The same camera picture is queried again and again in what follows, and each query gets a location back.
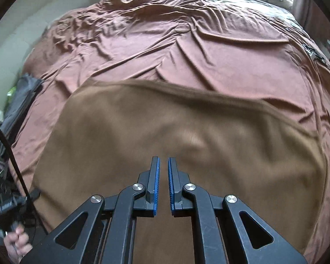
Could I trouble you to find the rust pink bed sheet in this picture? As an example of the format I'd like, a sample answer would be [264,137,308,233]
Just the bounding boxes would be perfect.
[13,0,330,263]

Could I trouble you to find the brown cat print t-shirt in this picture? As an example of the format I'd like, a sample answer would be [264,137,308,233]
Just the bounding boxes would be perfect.
[33,80,327,252]

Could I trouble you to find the black cables on bed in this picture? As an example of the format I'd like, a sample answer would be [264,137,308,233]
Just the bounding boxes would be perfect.
[302,42,328,65]

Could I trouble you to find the person's left hand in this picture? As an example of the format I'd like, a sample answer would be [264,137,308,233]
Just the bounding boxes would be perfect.
[3,224,33,264]

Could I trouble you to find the grey bag beside bed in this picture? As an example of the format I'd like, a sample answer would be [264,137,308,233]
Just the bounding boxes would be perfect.
[0,73,44,139]

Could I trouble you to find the pink curtain right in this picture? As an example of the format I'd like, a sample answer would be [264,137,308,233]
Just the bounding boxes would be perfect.
[292,0,330,41]

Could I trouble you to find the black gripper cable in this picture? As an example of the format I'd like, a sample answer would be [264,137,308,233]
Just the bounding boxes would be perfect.
[0,116,34,207]

